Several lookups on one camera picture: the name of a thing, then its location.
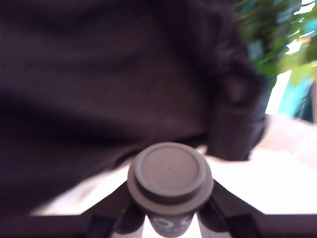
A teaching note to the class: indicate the grey coffee capsule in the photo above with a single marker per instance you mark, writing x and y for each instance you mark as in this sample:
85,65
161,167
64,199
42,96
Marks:
171,171

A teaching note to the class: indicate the dark draped garment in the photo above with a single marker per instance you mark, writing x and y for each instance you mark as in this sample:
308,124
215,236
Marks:
99,86

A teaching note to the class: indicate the teal curtain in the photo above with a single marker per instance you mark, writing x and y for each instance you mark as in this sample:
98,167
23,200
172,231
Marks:
297,99

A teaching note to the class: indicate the green leafy houseplant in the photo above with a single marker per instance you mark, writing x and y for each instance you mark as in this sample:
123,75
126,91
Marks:
275,32

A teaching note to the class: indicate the white table cloth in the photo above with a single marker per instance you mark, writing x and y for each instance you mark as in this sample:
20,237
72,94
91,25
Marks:
247,183

